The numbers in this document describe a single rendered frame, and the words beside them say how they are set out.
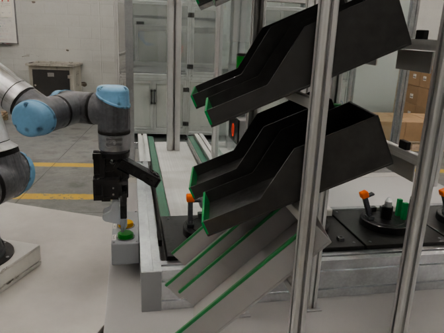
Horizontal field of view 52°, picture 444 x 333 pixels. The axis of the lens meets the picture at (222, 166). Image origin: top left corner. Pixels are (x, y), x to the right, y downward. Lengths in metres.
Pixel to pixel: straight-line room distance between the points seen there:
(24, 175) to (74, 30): 8.06
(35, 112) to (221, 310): 0.54
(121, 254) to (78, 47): 8.23
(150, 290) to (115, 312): 0.10
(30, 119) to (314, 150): 0.60
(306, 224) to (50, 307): 0.69
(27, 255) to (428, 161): 0.97
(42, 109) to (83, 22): 8.28
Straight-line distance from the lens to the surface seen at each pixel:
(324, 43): 0.58
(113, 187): 1.12
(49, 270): 1.29
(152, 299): 1.07
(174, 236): 1.17
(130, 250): 1.18
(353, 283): 1.20
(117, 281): 1.21
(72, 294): 1.18
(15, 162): 1.29
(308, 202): 0.62
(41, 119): 0.99
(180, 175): 1.83
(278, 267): 0.69
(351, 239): 1.24
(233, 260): 0.82
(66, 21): 9.33
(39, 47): 9.47
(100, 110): 1.08
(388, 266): 1.22
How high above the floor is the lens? 1.47
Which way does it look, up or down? 16 degrees down
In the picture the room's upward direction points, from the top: 2 degrees clockwise
